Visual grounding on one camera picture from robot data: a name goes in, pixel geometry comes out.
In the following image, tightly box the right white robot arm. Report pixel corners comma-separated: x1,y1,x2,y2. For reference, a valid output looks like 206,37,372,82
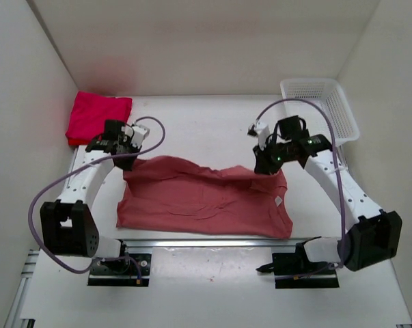
247,115,402,273

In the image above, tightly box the red t shirt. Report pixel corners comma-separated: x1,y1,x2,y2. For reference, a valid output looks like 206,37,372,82
68,138,90,147

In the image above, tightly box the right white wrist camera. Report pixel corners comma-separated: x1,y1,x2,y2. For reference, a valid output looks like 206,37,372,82
247,121,271,146

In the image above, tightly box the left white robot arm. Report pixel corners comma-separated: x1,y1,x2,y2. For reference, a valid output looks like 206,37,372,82
40,120,150,273

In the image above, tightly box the light pink t shirt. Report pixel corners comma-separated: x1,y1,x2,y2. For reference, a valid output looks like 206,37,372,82
116,156,293,239

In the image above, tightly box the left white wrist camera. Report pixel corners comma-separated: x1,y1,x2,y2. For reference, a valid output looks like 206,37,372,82
125,124,150,148

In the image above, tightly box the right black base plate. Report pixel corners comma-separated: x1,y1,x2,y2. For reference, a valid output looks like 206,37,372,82
256,252,340,290

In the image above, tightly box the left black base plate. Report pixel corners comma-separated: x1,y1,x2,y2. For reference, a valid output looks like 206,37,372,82
87,248,152,287

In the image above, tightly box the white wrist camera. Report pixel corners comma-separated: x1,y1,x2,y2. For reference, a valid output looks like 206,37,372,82
125,124,150,148
247,121,271,146

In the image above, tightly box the white plastic basket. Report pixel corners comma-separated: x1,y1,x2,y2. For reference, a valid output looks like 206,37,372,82
280,78,360,147

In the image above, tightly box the magenta t shirt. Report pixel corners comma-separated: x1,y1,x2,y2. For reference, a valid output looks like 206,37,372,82
65,91,133,140

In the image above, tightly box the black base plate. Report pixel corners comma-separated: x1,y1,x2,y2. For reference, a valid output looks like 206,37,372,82
256,252,340,290
87,248,152,287

